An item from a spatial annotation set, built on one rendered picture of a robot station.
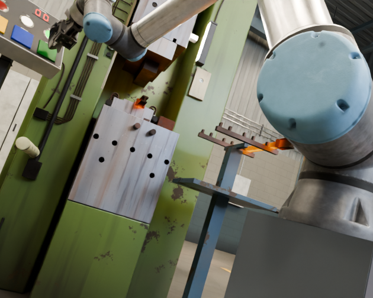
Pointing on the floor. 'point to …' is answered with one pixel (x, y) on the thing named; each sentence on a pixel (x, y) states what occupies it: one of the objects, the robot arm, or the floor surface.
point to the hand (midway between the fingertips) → (51, 45)
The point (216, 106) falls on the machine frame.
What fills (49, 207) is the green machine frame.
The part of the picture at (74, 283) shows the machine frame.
